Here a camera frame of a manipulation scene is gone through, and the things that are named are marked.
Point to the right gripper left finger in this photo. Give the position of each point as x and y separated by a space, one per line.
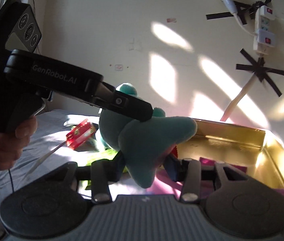
102 172

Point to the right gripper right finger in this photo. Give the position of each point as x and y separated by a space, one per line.
187 171

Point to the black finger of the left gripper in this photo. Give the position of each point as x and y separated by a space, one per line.
129 106

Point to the red transparent box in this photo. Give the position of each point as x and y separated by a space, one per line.
80 134

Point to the teal plush toy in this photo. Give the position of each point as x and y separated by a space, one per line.
145 145

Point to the person's left hand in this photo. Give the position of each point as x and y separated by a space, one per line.
4 145

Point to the white bed sheet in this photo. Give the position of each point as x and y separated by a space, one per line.
41 155

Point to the pink macaron biscuit tin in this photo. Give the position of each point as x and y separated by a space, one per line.
259 150

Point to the black tape cross lower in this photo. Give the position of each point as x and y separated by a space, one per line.
260 71

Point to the black tape cross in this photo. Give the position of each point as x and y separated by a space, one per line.
242 10
260 71

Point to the white power strip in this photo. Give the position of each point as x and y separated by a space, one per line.
264 40

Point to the black tape cross upper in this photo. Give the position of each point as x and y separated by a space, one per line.
242 10

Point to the small wall sticker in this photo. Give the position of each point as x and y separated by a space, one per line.
118 67

